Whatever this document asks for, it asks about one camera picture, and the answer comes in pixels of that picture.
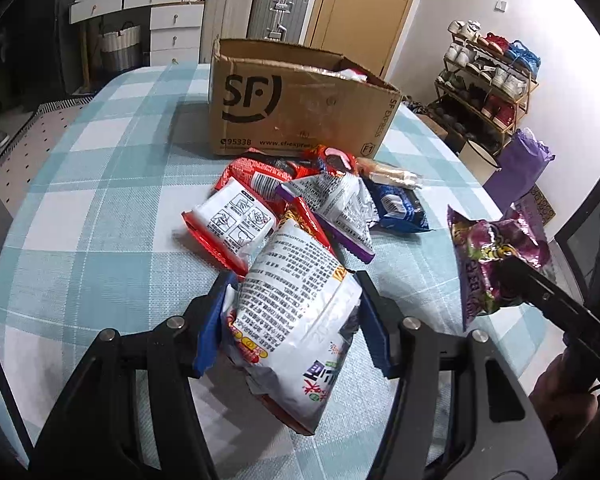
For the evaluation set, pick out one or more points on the silver suitcase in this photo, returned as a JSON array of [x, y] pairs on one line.
[[277, 20]]

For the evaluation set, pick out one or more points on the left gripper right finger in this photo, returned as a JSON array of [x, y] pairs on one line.
[[459, 411]]

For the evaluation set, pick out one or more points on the wooden door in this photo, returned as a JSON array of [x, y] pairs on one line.
[[366, 31]]

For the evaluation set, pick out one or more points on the white red noodle packet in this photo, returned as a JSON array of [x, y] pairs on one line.
[[232, 226]]

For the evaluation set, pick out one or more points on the striped laundry basket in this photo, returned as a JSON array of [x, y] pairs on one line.
[[121, 50]]

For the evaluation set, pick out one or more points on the right hand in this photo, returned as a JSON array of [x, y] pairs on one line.
[[563, 411]]

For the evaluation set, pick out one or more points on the brown SF cardboard box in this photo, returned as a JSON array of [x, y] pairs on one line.
[[283, 99]]

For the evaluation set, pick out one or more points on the wooden shoe rack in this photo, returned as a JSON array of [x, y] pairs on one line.
[[484, 87]]

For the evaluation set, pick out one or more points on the blue cookie packet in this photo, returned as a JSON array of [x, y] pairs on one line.
[[399, 209]]

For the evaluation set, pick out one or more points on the silver purple snack bag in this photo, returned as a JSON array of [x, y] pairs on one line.
[[342, 204]]

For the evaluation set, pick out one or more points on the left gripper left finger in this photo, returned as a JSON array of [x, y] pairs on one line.
[[93, 430]]

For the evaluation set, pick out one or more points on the white drawer desk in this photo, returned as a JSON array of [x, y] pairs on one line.
[[174, 28]]

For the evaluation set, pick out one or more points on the red snack packet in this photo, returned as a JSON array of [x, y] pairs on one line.
[[262, 174]]

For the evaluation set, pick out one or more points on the blue white checkered tablecloth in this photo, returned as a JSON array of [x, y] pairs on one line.
[[99, 241]]

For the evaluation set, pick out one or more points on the beige suitcase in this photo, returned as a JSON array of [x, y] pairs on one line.
[[223, 19]]

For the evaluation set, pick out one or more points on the clear wrapped biscuit pack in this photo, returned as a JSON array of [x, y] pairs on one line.
[[385, 174]]

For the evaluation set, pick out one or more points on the white red snack bag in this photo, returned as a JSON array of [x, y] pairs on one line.
[[289, 325]]

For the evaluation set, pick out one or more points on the small red candy packet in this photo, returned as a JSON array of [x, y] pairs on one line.
[[333, 160]]

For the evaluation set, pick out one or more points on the dotted beige rug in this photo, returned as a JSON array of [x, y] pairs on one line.
[[32, 136]]

